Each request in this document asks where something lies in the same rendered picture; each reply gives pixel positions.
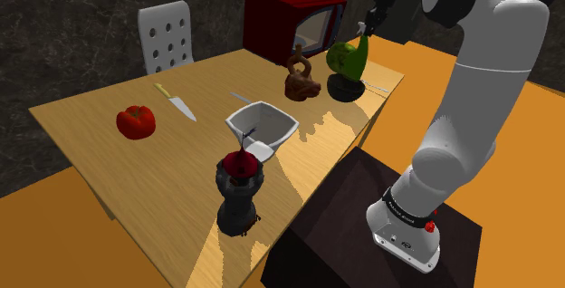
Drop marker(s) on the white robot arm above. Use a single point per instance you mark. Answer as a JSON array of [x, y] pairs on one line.
[[481, 101]]

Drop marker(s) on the red microwave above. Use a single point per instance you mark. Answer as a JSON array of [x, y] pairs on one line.
[[269, 22]]

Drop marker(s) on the green plant in black pot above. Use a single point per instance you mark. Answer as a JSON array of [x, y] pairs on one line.
[[348, 64]]

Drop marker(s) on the white chair with holes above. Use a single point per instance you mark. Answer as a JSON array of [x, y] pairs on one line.
[[156, 59]]

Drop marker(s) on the red tomato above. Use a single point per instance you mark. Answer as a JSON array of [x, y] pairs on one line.
[[135, 123]]

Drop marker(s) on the dark tower figure red roof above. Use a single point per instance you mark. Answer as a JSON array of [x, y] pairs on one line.
[[237, 198]]

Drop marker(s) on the brown ceramic jug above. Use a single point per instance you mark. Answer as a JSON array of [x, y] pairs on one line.
[[300, 85]]

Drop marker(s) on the dark robot stand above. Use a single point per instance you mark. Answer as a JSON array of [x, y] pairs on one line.
[[335, 234]]

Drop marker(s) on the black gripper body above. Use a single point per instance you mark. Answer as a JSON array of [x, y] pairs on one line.
[[385, 4]]

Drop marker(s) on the thin silver utensil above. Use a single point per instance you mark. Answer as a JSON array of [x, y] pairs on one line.
[[240, 97]]

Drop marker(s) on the thin pale blue stick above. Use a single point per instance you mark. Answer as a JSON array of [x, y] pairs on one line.
[[376, 87]]

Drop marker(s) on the wooden table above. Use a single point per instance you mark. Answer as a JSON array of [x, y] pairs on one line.
[[145, 176]]

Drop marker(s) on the white square bowl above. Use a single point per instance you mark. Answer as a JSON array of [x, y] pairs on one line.
[[282, 130]]

